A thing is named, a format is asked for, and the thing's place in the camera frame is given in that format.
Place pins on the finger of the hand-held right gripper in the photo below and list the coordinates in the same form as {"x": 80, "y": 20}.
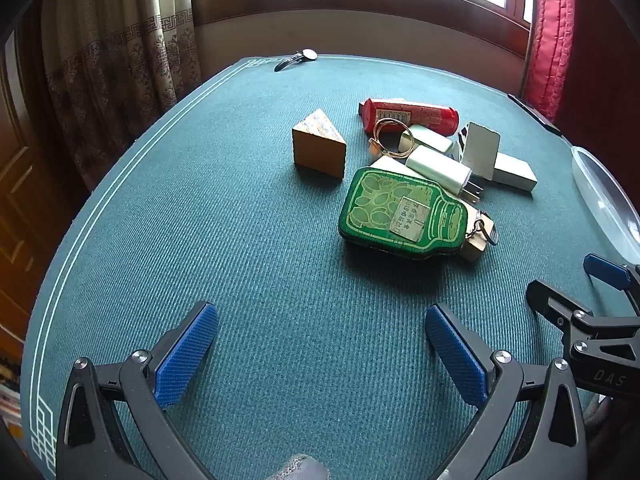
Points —
{"x": 605, "y": 267}
{"x": 550, "y": 300}

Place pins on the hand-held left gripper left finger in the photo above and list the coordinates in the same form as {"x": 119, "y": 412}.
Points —
{"x": 187, "y": 350}

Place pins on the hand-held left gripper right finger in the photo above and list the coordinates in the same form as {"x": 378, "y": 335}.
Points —
{"x": 455, "y": 355}

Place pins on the clear plastic container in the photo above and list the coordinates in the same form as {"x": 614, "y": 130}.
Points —
{"x": 600, "y": 195}

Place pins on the white charger plug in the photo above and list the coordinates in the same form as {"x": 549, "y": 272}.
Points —
{"x": 435, "y": 165}

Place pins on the red candy tube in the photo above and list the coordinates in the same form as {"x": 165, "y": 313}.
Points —
{"x": 415, "y": 115}

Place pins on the green table cloth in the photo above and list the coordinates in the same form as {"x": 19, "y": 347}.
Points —
{"x": 250, "y": 260}

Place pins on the white rectangular box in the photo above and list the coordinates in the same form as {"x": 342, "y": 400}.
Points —
{"x": 515, "y": 172}

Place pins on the grey cloth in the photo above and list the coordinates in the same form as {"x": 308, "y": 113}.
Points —
{"x": 300, "y": 467}

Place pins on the green bottle-shaped tin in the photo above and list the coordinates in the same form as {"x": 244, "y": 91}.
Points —
{"x": 380, "y": 210}

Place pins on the white square box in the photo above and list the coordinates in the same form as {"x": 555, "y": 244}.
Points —
{"x": 480, "y": 152}

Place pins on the black phone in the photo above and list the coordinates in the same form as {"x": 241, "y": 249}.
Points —
{"x": 535, "y": 112}

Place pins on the colourful books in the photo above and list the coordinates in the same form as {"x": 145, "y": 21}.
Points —
{"x": 7, "y": 400}

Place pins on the white and green box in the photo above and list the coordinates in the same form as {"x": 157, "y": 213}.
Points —
{"x": 430, "y": 139}

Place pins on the cream flat block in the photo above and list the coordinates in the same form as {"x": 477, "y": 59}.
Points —
{"x": 387, "y": 164}

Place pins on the gold key rings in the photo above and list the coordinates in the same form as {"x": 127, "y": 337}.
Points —
{"x": 372, "y": 147}

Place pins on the brown wooden door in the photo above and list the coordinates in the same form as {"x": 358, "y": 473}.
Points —
{"x": 20, "y": 185}

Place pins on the wooden wedge block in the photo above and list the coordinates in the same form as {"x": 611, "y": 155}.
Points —
{"x": 317, "y": 152}

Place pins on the red quilted curtain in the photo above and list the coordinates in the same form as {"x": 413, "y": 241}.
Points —
{"x": 550, "y": 35}

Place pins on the beige patterned curtain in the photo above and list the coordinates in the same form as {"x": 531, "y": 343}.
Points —
{"x": 110, "y": 60}

